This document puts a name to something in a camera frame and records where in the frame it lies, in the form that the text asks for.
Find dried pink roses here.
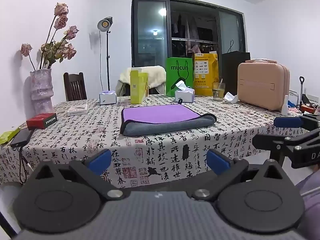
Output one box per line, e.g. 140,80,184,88
20,2,80,71

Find cream fleece jacket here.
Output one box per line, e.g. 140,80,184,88
115,65,167,97

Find flat white box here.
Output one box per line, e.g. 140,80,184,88
67,104,88,117

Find dark wooden chair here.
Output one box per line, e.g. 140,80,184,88
63,72,88,102

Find green snack packet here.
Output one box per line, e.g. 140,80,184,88
0,127,20,145

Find thin charging cable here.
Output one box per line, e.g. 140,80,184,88
17,145,34,184

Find green paper bag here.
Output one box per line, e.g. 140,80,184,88
165,57,194,97

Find hanging clothes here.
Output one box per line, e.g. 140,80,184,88
172,12,202,53

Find black trolley handle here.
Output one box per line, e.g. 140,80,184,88
299,76,305,105

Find black smartphone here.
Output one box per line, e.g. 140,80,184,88
10,128,34,148

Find purple and grey towel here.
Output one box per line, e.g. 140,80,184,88
120,103,217,136

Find white tissue box with tissue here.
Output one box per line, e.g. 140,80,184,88
174,80,195,103

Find calligraphy print tablecloth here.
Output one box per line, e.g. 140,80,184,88
0,94,320,189

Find red rectangular box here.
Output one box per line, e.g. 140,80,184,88
26,113,58,130

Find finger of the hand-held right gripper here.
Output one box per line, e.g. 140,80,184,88
273,114,320,131
252,133,304,153

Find black framed glass door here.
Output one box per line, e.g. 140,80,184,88
131,0,247,98

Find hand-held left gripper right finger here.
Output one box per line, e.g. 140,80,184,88
191,149,284,202

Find black paper bag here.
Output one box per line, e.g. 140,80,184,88
221,51,251,95

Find yellow-green carton box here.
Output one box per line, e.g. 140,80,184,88
130,69,149,105

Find pink mottled ceramic vase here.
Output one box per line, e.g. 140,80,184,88
29,68,55,115

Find person's purple clothed leg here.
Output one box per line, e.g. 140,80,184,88
295,171,320,232

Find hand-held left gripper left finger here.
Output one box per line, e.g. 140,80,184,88
31,149,127,202

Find yellow paper bag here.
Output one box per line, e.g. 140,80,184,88
194,52,219,96

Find white and purple tissue box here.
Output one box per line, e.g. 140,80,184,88
99,91,117,105

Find black floor lamp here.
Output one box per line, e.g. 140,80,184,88
97,17,113,92

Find small white bottle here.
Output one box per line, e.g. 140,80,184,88
282,95,289,117

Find glass cup with straw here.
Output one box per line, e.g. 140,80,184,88
212,79,226,102

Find pink hard suitcase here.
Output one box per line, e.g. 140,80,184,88
237,59,290,111

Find crumpled white paper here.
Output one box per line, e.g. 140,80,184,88
224,92,239,104

